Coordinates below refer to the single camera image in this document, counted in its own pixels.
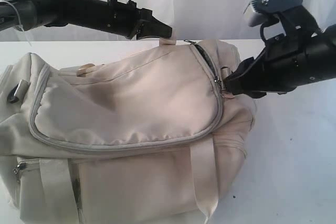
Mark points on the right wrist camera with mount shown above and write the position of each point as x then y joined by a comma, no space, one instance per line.
258,12

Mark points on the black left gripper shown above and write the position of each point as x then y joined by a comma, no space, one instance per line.
123,19

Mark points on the cream duffel bag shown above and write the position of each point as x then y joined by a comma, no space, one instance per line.
152,135

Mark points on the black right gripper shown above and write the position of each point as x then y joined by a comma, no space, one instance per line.
298,25

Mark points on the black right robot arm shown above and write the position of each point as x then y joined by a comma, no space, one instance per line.
303,55

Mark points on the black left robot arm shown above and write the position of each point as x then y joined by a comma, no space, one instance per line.
31,14

